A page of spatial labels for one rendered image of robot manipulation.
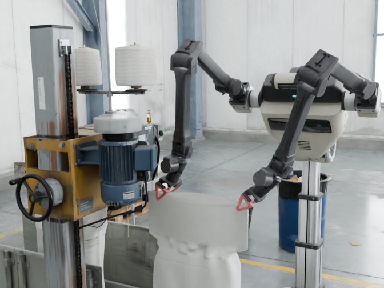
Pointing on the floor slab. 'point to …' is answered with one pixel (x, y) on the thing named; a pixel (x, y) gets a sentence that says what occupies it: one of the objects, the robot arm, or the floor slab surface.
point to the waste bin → (288, 214)
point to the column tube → (60, 243)
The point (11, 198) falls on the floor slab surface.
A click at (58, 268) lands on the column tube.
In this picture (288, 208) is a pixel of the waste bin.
